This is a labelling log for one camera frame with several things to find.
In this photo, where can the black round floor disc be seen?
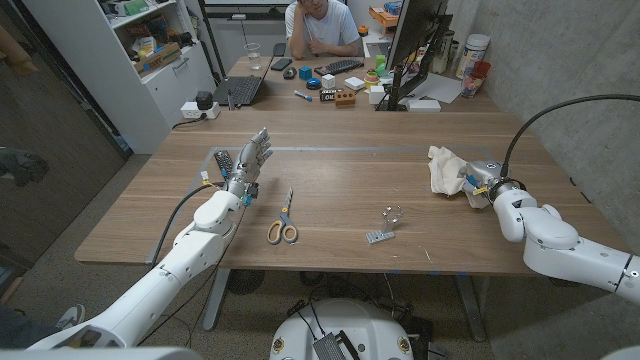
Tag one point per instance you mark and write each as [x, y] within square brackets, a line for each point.
[245, 281]

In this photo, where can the white power strip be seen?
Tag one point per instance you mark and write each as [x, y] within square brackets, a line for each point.
[189, 111]

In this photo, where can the brown wooden block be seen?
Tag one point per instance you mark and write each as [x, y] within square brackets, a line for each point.
[345, 99]

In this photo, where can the grey table leg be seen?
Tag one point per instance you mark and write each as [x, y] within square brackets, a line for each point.
[471, 310]
[216, 300]

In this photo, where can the white box by monitor stand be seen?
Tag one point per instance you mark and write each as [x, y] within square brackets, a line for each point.
[376, 95]

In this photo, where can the black laptop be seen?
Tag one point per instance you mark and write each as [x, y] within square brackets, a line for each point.
[240, 90]

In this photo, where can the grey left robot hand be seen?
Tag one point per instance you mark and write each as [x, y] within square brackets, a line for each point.
[247, 160]

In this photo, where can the cream white cloth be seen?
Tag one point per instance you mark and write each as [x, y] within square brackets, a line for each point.
[445, 172]

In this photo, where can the blue white marker pen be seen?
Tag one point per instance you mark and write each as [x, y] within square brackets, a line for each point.
[303, 95]

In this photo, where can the bystander in dark clothes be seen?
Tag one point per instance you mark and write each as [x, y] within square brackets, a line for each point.
[20, 167]

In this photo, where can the clear drinking glass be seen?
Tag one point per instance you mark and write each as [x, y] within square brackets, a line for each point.
[253, 55]

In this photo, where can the dark tumbler bottle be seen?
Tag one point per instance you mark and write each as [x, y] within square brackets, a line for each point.
[442, 52]

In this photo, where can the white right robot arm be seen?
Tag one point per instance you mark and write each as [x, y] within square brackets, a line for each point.
[550, 235]

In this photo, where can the seated person in white t-shirt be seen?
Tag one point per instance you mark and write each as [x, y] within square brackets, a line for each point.
[325, 27]

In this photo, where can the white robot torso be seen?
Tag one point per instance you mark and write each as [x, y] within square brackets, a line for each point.
[350, 320]

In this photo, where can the black power adapter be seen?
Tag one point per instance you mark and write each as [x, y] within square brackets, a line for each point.
[204, 100]

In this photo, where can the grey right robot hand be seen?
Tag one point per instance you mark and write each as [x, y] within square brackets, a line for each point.
[485, 175]

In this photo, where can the black box with white letters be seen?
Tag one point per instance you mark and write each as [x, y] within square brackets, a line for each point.
[330, 95]

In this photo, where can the white shelf cabinet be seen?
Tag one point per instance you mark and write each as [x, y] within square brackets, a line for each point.
[125, 100]

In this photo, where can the white paper sheet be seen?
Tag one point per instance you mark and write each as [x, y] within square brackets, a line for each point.
[440, 87]

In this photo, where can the small clear glass object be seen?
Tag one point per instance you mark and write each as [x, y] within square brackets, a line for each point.
[378, 236]

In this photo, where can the black smartphone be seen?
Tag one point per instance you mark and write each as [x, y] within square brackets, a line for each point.
[281, 64]

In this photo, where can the orange tray box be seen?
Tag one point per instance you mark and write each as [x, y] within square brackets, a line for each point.
[384, 16]

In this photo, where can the black computer monitor on stand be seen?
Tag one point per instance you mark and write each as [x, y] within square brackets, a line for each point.
[415, 25]

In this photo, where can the red cup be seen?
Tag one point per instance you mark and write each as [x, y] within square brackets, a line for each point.
[472, 82]

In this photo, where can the white cylindrical canister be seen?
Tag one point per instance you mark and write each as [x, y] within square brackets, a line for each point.
[472, 52]

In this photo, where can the long white flat box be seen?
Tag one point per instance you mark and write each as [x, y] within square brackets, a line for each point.
[423, 105]

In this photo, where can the green plastic item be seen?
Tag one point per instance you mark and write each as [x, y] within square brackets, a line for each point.
[381, 65]

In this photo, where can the blue cube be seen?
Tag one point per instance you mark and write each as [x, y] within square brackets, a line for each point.
[305, 73]

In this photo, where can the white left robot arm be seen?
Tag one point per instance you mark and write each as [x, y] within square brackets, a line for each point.
[195, 250]

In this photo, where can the black keyboard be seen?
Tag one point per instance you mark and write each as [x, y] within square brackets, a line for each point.
[340, 66]

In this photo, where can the flat white square box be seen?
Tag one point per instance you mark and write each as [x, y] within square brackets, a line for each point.
[354, 83]

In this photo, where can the cardboard box on shelf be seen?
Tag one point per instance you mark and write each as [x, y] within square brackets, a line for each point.
[157, 60]

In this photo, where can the white cube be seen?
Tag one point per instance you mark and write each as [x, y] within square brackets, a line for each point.
[328, 81]

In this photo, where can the colourful stacking rings toy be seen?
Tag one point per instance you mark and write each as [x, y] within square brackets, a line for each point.
[371, 80]

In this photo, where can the orange tape roll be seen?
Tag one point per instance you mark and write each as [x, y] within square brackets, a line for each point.
[363, 30]

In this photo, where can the black remote control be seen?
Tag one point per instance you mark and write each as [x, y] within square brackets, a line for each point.
[223, 161]

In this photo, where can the blue round disc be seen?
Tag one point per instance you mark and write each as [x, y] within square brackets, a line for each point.
[313, 84]

